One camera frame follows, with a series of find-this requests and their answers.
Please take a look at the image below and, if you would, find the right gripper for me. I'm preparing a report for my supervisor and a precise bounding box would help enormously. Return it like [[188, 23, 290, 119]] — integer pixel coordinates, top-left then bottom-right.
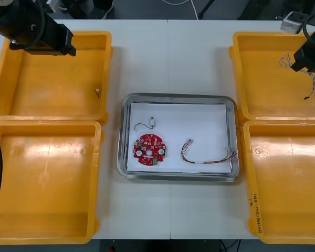
[[290, 30, 315, 74]]

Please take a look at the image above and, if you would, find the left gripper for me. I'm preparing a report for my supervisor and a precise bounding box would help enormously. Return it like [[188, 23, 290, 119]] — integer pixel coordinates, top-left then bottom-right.
[[28, 15, 77, 57]]

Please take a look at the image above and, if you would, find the steel tray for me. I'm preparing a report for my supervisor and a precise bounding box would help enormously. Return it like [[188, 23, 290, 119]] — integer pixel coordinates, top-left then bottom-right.
[[117, 92, 239, 183]]

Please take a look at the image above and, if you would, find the round red circuit board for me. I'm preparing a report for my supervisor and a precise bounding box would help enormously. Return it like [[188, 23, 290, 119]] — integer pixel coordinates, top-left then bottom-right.
[[132, 133, 167, 167]]

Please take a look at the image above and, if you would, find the multicolour wire harness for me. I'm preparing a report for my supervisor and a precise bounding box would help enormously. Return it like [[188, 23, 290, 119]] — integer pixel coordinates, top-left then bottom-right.
[[181, 137, 238, 165]]

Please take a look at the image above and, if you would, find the person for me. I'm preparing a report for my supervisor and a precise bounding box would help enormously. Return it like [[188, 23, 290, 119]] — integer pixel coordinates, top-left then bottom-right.
[[59, 0, 115, 19]]

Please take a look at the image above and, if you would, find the black stand leg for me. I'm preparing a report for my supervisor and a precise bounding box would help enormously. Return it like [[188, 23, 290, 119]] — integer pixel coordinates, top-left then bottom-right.
[[198, 0, 217, 17]]

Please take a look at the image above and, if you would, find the white paper sheet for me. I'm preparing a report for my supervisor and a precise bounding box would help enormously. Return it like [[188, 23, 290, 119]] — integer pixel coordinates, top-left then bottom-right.
[[126, 102, 233, 174]]

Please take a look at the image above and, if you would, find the yellow-orange plastic bin with handwriting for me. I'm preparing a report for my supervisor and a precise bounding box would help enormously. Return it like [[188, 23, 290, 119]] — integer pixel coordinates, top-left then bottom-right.
[[237, 120, 315, 245]]

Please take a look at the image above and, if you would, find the black right camera cable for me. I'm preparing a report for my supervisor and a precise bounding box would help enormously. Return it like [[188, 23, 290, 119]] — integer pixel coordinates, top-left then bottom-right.
[[302, 12, 315, 43]]

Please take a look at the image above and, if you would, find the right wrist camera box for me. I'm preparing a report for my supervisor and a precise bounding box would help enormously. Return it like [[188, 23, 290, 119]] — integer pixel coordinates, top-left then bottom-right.
[[280, 11, 309, 34]]

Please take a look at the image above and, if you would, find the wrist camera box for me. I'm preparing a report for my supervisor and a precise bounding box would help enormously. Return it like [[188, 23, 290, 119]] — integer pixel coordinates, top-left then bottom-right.
[[280, 11, 309, 34], [46, 0, 59, 13]]

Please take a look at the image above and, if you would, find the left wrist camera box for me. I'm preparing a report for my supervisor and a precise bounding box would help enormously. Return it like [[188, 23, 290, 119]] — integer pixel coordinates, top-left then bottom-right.
[[46, 0, 59, 13]]

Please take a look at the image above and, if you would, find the white floor cable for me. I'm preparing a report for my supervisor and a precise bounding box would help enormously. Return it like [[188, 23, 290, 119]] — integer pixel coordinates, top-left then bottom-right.
[[161, 0, 200, 20]]

